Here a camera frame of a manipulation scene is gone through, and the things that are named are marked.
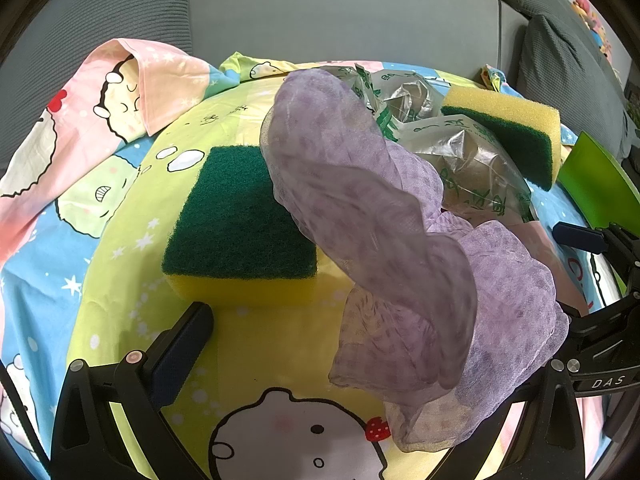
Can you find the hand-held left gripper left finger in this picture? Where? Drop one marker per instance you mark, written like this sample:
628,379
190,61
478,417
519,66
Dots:
176,360

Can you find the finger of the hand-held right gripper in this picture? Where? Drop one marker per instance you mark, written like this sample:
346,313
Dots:
600,380
577,237

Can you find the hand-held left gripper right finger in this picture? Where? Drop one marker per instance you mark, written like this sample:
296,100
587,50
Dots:
557,410

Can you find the green cardboard box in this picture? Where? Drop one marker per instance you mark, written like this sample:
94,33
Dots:
595,180

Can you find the clear green-printed plastic bag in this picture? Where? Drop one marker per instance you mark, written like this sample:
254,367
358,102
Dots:
405,95
475,170

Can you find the green and yellow sponge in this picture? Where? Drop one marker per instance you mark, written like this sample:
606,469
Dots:
225,220
500,110

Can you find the purple mesh cloth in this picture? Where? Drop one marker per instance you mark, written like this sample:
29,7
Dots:
350,160

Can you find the cartoon printed blanket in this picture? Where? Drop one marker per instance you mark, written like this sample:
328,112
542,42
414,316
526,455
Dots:
125,285

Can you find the grey cushion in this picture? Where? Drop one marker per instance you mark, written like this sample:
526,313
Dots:
560,70

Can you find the colourful plush toys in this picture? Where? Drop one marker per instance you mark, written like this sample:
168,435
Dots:
587,5

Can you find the grey sofa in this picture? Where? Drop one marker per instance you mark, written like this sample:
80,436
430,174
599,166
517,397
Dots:
325,10

